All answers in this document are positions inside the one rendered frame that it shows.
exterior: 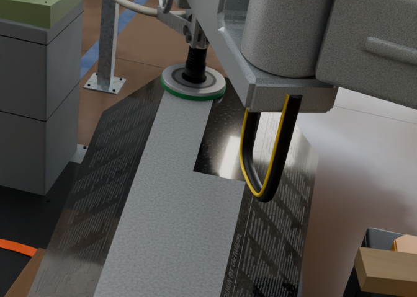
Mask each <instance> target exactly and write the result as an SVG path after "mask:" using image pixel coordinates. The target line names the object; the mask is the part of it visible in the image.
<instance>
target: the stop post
mask: <svg viewBox="0 0 417 297"><path fill-rule="evenodd" d="M118 18H119V4H117V3H116V2H115V1H113V0H102V7H101V27H100V38H99V58H98V69H97V73H93V75H92V76H91V77H90V78H89V80H88V82H87V83H86V84H85V85H84V88H85V89H90V90H94V91H100V92H105V93H109V94H115V95H117V94H118V92H119V90H120V89H121V87H122V86H123V84H124V82H125V81H126V79H124V78H118V77H115V76H114V68H115V52H116V43H117V27H118Z"/></svg>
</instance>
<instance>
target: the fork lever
mask: <svg viewBox="0 0 417 297"><path fill-rule="evenodd" d="M185 12H186V18H185V19H183V18H182V17H180V16H178V15H176V14H175V13H173V12H171V11H169V12H168V13H167V14H163V13H162V12H161V9H160V6H157V17H156V18H157V19H158V20H159V21H161V22H162V23H164V24H166V25H167V26H168V27H170V28H172V29H173V30H175V31H176V32H177V33H179V34H181V35H182V36H184V37H185V38H186V43H190V42H191V40H192V34H191V32H190V27H191V22H189V21H188V20H187V19H188V17H189V16H190V15H191V14H192V9H185ZM206 42H209V41H208V39H207V37H206V35H205V33H204V31H203V30H202V28H200V27H199V33H198V38H197V45H198V46H199V47H201V48H205V44H206Z"/></svg>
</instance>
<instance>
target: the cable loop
mask: <svg viewBox="0 0 417 297"><path fill-rule="evenodd" d="M302 97H303V95H286V98H285V102H284V107H283V110H282V114H281V117H280V122H279V126H278V130H277V134H276V139H275V142H274V147H273V150H272V155H271V160H270V163H269V167H268V170H267V174H266V178H265V181H264V184H263V186H262V184H261V182H260V180H259V177H258V175H257V173H256V170H255V168H254V162H253V145H254V137H255V133H256V127H257V123H258V117H259V112H248V109H247V108H246V111H245V115H244V121H243V127H242V131H241V139H240V164H241V169H242V172H243V175H244V177H245V180H246V182H247V184H248V186H249V188H250V190H251V191H252V193H253V194H254V196H255V197H256V199H257V200H258V201H260V202H263V203H266V202H269V201H271V200H272V199H273V198H274V195H275V194H276V192H277V189H278V186H279V183H280V180H281V177H282V173H283V170H284V166H285V162H286V159H287V155H288V151H289V147H290V143H291V140H292V135H293V132H294V128H295V124H296V121H297V116H298V111H299V109H300V104H301V101H302Z"/></svg>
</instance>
